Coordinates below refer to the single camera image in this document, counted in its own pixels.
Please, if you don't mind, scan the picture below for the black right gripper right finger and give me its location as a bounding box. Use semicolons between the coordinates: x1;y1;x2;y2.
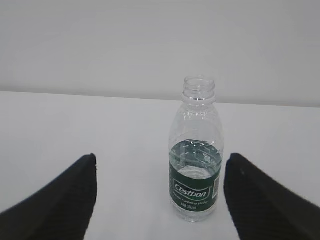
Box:
223;153;320;240

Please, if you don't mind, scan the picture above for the clear green-label water bottle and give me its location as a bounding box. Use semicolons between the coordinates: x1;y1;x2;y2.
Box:
168;75;224;223

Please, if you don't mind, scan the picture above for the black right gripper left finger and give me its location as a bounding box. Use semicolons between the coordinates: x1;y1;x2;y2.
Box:
0;153;98;240

